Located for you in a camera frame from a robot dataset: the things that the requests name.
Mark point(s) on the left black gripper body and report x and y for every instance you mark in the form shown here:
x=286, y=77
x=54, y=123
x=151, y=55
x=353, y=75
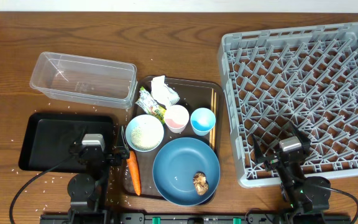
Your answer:
x=114, y=161

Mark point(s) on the light blue rice bowl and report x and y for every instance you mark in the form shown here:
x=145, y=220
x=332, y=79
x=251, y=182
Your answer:
x=144, y=133

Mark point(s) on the wooden chopstick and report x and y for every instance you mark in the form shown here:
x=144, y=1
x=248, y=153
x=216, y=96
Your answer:
x=213, y=117
x=213, y=109

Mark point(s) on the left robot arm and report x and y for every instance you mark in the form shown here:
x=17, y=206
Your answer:
x=88, y=190

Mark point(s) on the dark brown serving tray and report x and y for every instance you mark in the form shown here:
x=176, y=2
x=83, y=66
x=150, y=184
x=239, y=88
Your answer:
x=193, y=95

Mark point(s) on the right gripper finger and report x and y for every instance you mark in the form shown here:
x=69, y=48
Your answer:
x=257, y=151
x=295, y=131

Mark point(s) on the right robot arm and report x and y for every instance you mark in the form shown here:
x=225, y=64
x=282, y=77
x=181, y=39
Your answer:
x=308, y=196

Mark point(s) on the wooden chopstick right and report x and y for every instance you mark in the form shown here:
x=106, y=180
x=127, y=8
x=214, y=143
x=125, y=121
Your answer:
x=213, y=109

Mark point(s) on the grey plastic dishwasher rack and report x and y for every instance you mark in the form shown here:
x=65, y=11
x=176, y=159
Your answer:
x=306, y=76

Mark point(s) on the black plastic tray bin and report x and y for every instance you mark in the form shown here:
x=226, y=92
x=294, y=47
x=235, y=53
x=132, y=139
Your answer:
x=49, y=136

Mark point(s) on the light blue cup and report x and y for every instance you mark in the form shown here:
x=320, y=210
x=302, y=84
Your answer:
x=200, y=121

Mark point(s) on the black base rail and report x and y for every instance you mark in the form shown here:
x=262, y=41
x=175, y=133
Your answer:
x=140, y=218

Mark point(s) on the clear plastic bin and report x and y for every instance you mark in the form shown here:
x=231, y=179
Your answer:
x=87, y=80

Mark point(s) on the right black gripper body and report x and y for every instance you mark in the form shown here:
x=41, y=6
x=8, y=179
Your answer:
x=273, y=161

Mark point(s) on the white napkin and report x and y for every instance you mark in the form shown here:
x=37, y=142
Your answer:
x=162, y=93

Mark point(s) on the pink cup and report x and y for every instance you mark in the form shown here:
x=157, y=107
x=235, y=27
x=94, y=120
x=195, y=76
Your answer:
x=176, y=118

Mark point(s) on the brown mushroom scrap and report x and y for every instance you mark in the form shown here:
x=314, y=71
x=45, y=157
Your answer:
x=200, y=183

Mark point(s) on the green yellow snack wrapper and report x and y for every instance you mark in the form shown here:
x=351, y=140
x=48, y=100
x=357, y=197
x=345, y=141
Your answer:
x=150, y=105

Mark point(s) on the large blue plate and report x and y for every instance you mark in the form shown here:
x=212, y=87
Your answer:
x=175, y=166

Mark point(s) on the wooden chopstick left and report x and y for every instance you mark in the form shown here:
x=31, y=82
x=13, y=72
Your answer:
x=213, y=117

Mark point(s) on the orange carrot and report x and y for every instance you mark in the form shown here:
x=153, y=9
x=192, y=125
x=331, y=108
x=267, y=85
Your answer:
x=134, y=171

